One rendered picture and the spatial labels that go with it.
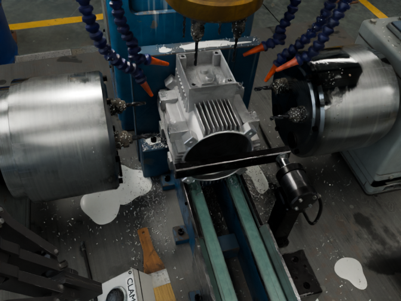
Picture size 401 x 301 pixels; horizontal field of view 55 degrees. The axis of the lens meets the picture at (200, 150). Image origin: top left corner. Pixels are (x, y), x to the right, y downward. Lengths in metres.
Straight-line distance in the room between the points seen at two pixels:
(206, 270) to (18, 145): 0.41
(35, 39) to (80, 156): 2.45
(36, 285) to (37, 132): 0.32
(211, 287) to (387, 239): 0.51
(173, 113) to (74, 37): 2.31
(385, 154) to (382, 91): 0.20
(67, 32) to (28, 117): 2.45
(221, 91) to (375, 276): 0.56
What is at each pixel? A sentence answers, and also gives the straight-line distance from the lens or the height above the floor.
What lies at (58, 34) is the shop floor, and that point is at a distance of 3.14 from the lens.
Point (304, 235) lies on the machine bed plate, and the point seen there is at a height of 0.80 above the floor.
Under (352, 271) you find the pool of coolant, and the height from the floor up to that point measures 0.80.
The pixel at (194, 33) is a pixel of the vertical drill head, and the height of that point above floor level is 1.27.
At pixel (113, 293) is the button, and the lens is 0.60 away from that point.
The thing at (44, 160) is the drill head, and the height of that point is 1.10.
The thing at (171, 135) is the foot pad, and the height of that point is 1.07.
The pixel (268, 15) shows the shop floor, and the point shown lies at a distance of 3.46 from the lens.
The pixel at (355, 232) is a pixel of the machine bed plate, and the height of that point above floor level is 0.80.
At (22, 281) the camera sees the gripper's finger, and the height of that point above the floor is 1.23.
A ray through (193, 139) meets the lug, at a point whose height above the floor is 1.09.
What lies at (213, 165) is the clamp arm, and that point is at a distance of 0.78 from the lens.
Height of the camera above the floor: 1.63
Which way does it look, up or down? 49 degrees down
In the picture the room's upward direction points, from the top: 6 degrees clockwise
